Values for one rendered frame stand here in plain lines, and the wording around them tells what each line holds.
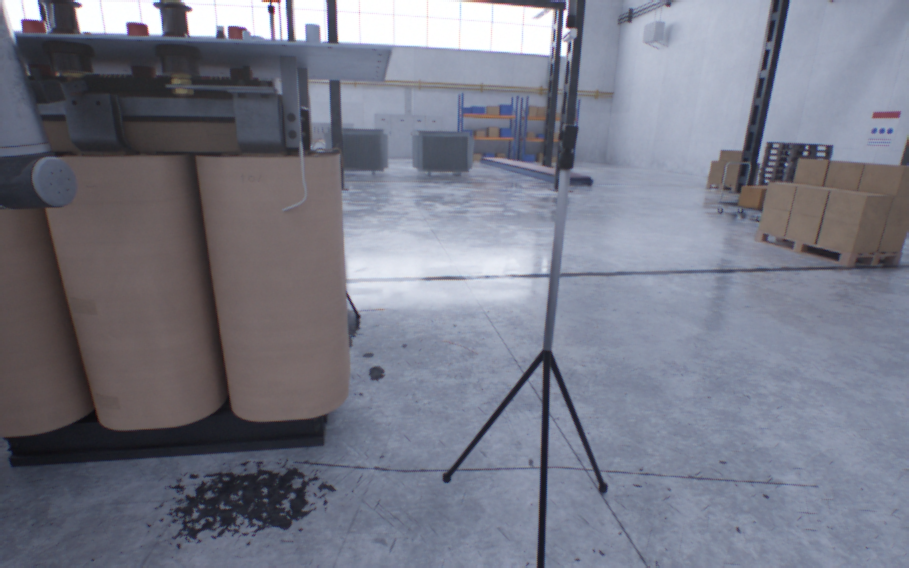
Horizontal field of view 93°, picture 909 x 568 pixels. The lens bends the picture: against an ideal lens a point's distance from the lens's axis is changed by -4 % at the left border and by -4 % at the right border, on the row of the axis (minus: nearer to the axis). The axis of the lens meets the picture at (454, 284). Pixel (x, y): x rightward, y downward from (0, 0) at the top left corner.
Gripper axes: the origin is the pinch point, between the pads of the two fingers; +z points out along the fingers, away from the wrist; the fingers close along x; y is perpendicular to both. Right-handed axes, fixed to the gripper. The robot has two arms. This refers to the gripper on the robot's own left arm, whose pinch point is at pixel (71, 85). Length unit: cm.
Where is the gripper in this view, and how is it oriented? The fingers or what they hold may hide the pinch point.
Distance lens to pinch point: 159.6
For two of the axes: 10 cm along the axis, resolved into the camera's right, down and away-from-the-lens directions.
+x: -9.8, -0.8, 1.5
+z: 1.7, -5.0, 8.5
